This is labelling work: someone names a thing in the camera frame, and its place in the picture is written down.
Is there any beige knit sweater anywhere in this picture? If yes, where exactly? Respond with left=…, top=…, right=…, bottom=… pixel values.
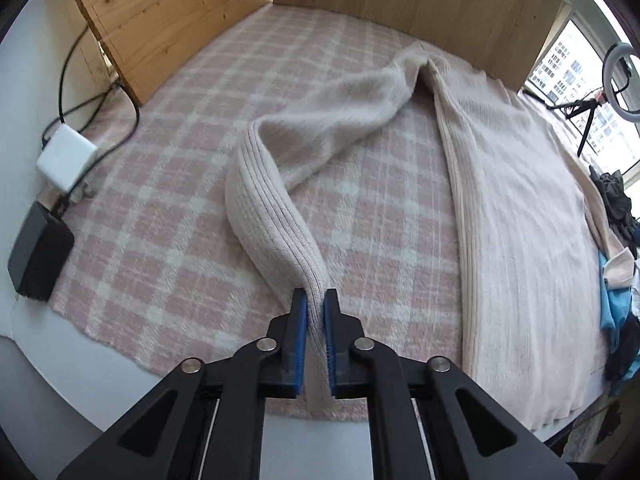
left=224, top=42, right=634, bottom=430

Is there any pink plaid table cloth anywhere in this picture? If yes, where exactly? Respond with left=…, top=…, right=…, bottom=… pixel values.
left=50, top=6, right=462, bottom=374

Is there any blue garment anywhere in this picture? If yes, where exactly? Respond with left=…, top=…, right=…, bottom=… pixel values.
left=599, top=249, right=639, bottom=354

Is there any black power brick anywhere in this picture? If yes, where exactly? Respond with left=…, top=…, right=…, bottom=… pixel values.
left=8, top=202, right=75, bottom=302

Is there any black garment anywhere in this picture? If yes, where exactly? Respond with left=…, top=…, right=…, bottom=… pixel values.
left=589, top=166, right=639, bottom=259

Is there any white power adapter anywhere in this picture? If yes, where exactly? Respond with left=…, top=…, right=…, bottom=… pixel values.
left=36, top=124, right=98, bottom=194

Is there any black tripod stand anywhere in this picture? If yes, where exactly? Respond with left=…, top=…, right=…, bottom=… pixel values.
left=546, top=97, right=601, bottom=157

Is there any pine plank board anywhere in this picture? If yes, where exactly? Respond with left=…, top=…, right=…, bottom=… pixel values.
left=75, top=0, right=271, bottom=104

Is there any black power cable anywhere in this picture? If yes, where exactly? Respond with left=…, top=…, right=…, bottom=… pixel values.
left=41, top=27, right=141, bottom=201

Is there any white ring light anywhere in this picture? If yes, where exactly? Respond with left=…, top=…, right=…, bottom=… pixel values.
left=602, top=42, right=639, bottom=124

